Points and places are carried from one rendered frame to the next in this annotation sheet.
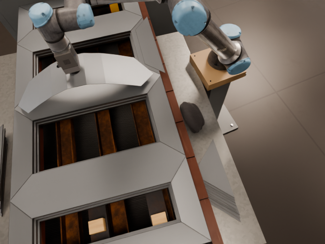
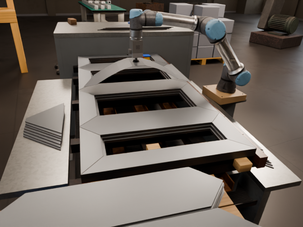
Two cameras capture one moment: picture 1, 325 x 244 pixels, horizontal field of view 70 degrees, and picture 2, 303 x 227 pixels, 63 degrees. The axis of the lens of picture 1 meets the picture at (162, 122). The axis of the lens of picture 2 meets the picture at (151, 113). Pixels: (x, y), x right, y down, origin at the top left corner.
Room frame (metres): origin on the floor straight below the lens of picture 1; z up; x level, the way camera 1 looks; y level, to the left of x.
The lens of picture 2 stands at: (-0.82, 0.45, 1.49)
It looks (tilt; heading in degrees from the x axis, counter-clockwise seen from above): 29 degrees down; 352
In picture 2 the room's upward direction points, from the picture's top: 2 degrees clockwise
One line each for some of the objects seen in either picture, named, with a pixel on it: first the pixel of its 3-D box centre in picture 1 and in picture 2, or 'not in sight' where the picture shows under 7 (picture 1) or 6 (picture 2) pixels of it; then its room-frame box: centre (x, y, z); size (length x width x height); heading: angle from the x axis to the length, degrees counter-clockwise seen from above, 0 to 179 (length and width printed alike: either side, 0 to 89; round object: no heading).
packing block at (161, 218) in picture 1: (159, 220); not in sight; (0.07, 0.06, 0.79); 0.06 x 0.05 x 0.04; 98
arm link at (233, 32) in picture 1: (227, 39); (231, 69); (0.89, -0.39, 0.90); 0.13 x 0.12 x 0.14; 5
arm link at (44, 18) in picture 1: (47, 22); (136, 19); (0.69, 0.35, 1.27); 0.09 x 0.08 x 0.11; 95
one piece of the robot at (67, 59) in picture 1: (63, 55); (134, 46); (0.69, 0.36, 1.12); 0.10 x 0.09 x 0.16; 102
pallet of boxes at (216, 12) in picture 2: not in sight; (198, 33); (4.19, -1.14, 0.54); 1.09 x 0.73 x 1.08; 101
